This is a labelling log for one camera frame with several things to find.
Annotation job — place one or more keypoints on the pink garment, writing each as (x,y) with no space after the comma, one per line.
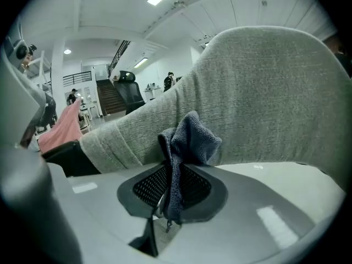
(60,131)

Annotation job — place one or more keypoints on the wooden staircase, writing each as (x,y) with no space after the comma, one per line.
(110,98)

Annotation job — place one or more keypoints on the round ceiling lamp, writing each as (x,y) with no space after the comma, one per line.
(67,51)

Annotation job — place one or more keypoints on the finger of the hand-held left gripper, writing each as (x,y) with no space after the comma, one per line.
(16,106)

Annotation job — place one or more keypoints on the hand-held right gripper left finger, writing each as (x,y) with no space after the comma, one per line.
(104,202)

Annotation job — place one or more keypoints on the dark blue wiping cloth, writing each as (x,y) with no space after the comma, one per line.
(192,139)

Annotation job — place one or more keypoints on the black stair railing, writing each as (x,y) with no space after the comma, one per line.
(118,55)

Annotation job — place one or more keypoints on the grey-green armchair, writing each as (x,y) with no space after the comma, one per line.
(261,92)

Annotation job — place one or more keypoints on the black office chair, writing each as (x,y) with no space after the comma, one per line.
(129,92)

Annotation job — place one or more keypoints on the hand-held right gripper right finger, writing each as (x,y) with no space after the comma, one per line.
(233,216)

